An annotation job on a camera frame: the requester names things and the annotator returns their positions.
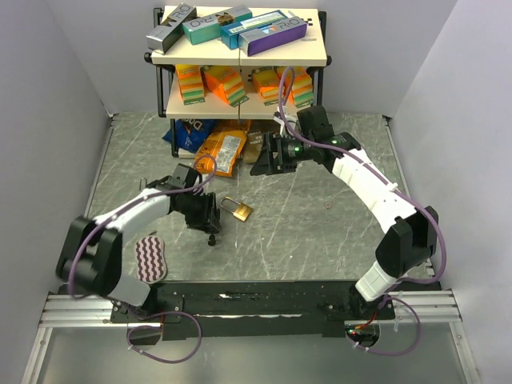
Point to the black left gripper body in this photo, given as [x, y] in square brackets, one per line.
[198, 210]

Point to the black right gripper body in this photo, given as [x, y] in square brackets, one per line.
[294, 151]

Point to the small brass padlock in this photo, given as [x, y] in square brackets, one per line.
[142, 184]

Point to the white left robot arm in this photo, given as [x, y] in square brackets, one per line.
[91, 258]

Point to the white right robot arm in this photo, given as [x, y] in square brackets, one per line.
[411, 231]

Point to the brown paper snack bag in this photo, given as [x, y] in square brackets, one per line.
[254, 142]

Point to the large brass padlock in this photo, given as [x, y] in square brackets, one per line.
[239, 210]

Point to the orange potato chip bag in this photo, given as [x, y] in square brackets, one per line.
[224, 144]

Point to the sponge pack far right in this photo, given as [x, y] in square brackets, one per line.
[302, 93]

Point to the sponge pack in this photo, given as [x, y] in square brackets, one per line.
[226, 83]
[266, 83]
[302, 93]
[190, 83]

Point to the purple striped sponge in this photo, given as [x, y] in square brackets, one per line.
[150, 258]

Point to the sponge pack centre right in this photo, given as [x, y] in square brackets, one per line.
[266, 83]

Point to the blue Doritos chip bag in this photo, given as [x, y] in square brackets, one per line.
[190, 133]

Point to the sponge pack centre left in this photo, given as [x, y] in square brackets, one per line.
[226, 83]

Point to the purple RiO box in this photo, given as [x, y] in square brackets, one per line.
[255, 41]

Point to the sponge pack far left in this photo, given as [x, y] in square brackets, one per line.
[190, 83]

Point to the blue teal box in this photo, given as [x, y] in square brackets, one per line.
[229, 32]

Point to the teal RiO box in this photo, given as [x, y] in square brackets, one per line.
[207, 28]

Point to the silver RiO box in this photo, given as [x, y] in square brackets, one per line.
[164, 35]

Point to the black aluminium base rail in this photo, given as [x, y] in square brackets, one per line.
[267, 308]

